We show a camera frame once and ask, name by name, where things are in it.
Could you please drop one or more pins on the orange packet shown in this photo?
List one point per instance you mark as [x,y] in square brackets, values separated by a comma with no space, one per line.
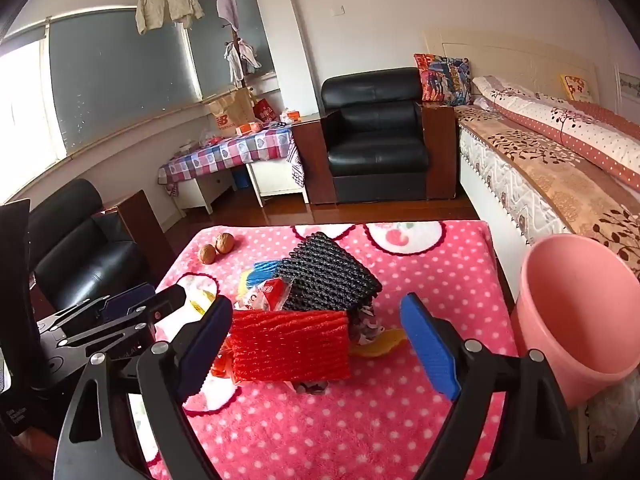
[249,128]

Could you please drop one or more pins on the red gift bag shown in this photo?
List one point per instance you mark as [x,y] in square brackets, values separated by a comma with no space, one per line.
[263,112]

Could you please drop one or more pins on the black foam net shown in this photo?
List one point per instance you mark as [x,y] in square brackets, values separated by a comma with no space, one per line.
[325,275]

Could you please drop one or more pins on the white wardrobe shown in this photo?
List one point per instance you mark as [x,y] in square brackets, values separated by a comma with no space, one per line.
[629,90]

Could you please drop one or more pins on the yellow flowered pillow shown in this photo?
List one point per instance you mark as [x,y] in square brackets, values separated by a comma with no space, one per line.
[576,87]

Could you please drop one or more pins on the narrow grey roller blind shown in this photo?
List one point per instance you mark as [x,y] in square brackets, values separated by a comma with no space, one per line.
[215,55]

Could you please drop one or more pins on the pink white dotted quilt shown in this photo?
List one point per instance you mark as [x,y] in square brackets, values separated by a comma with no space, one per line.
[565,120]

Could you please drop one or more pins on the yellow wrapper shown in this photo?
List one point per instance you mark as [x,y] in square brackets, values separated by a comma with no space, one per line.
[200,302]

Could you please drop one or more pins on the brown walnut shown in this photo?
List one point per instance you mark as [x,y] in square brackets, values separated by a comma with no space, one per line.
[225,243]
[207,253]

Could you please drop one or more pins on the wide grey roller blind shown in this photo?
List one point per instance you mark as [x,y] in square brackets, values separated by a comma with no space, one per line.
[125,75]

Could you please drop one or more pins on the pink plastic bin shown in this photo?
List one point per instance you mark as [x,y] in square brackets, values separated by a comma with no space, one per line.
[550,340]

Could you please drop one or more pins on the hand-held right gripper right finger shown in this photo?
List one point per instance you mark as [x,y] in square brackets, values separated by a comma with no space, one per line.
[430,345]

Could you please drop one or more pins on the red foam net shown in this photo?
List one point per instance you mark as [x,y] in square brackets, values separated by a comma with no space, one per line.
[290,345]

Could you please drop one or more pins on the clear plastic bag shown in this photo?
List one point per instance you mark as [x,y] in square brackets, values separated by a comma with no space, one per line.
[210,136]

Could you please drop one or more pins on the orange tissue box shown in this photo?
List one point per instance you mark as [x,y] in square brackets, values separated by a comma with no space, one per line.
[291,116]

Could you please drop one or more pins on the brown paper bag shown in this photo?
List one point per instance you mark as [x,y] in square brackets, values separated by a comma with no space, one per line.
[230,110]

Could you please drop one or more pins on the white side table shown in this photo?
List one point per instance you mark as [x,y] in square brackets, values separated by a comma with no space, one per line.
[275,180]

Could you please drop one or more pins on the black leather armchair wooden sides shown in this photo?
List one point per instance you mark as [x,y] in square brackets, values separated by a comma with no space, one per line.
[75,240]
[375,125]

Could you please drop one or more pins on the checkered tablecloth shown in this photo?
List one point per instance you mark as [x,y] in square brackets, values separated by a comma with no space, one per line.
[235,147]

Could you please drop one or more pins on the white drawer bench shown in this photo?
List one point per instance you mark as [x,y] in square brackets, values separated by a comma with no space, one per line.
[200,195]

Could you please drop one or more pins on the blue container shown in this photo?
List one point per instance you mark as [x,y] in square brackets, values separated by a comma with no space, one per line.
[241,177]

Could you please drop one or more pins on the orange plastic wrapper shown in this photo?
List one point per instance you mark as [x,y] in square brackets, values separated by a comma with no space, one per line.
[220,367]

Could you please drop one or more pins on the white hanging garment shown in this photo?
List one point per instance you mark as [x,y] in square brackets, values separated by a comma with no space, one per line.
[242,57]

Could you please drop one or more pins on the blue foam net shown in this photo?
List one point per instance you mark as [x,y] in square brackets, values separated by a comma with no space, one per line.
[265,267]

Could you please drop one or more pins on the wooden coat rack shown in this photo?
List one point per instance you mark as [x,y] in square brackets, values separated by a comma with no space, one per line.
[234,30]

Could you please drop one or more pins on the cream bed headboard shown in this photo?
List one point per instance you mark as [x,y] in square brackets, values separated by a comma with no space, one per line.
[515,55]

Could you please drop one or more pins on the cream knitted sweater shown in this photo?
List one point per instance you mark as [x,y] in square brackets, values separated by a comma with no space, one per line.
[165,5]

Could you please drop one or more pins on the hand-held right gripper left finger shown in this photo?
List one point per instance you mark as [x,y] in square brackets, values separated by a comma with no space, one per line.
[200,355]

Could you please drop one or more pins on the pink hanging cloth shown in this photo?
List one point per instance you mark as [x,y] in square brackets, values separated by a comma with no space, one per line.
[228,7]

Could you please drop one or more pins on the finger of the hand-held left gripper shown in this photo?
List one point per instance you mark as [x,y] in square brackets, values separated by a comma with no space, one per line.
[167,302]
[130,297]

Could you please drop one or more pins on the pink polka-dot blanket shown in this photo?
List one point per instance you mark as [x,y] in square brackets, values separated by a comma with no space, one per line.
[350,435]

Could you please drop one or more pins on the red white snack wrapper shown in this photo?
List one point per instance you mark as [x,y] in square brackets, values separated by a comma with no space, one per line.
[265,292]

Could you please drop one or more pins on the bed with patterned bedding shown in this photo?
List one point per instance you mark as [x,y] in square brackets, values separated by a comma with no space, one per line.
[560,170]

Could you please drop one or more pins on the colourful printed cushion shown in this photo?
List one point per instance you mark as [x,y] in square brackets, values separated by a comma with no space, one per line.
[445,80]

